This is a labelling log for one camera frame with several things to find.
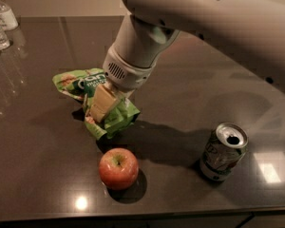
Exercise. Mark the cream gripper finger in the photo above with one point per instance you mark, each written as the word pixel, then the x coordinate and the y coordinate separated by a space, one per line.
pixel 104 100
pixel 126 94

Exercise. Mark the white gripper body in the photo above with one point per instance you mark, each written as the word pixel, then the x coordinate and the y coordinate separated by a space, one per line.
pixel 127 75

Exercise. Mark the green rice chip bag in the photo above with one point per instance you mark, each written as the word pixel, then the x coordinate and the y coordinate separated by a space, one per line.
pixel 81 85

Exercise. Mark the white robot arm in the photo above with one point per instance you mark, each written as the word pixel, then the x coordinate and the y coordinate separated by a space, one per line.
pixel 251 32

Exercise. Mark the red apple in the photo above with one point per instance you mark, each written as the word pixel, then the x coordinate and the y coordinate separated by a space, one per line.
pixel 118 169

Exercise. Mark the green soda can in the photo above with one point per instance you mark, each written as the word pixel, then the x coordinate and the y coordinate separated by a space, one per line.
pixel 226 146

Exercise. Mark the white hand sanitizer bottle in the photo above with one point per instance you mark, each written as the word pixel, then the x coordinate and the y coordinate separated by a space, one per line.
pixel 8 20

